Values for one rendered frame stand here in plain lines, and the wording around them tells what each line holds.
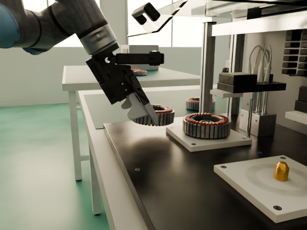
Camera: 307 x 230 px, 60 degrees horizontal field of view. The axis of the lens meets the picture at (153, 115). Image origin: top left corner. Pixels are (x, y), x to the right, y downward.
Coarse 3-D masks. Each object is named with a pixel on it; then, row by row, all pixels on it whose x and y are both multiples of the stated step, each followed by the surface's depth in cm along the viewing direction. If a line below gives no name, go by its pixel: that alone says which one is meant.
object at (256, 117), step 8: (248, 112) 67; (256, 112) 66; (240, 120) 70; (256, 120) 64; (264, 120) 64; (272, 120) 64; (240, 128) 70; (256, 128) 64; (264, 128) 64; (272, 128) 65
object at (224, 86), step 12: (240, 72) 66; (228, 84) 61; (240, 84) 60; (252, 84) 61; (264, 84) 62; (276, 84) 63; (228, 96) 60; (240, 96) 61; (252, 96) 68; (264, 96) 64; (264, 108) 64
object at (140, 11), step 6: (144, 6) 50; (150, 6) 50; (132, 12) 58; (138, 12) 54; (144, 12) 51; (150, 12) 50; (156, 12) 51; (138, 18) 59; (144, 18) 59; (150, 18) 51; (156, 18) 51
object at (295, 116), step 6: (300, 90) 42; (306, 90) 41; (300, 96) 42; (306, 96) 41; (300, 102) 42; (306, 102) 41; (300, 108) 42; (306, 108) 41; (288, 114) 42; (294, 114) 41; (300, 114) 41; (306, 114) 41; (294, 120) 41; (300, 120) 40; (306, 120) 39
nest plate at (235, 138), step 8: (168, 128) 67; (176, 128) 67; (176, 136) 62; (184, 136) 61; (224, 136) 61; (232, 136) 61; (240, 136) 61; (184, 144) 58; (192, 144) 56; (200, 144) 56; (208, 144) 56; (216, 144) 57; (224, 144) 57; (232, 144) 58; (240, 144) 58; (248, 144) 59
